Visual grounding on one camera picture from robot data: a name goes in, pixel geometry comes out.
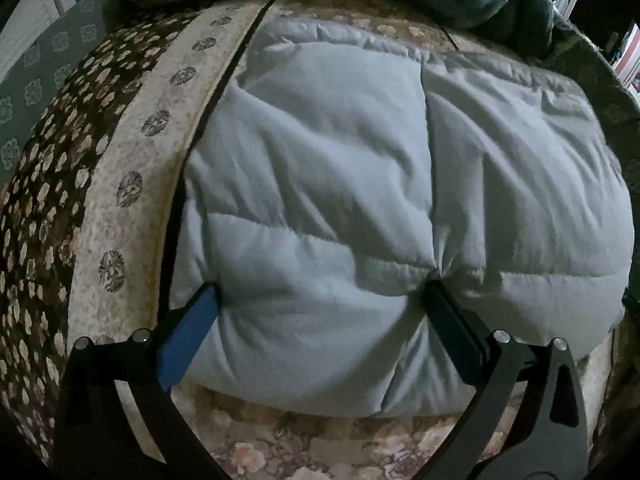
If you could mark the pale blue padded jacket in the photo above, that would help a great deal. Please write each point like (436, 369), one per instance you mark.
(350, 185)

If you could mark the colourful printed paper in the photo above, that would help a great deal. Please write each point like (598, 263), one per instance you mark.
(629, 60)

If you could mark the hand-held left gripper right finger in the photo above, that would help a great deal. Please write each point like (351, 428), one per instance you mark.
(452, 327)

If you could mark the floral patterned bed blanket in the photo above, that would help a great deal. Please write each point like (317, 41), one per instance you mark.
(125, 160)

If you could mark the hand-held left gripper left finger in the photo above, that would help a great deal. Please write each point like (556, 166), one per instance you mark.
(187, 337)

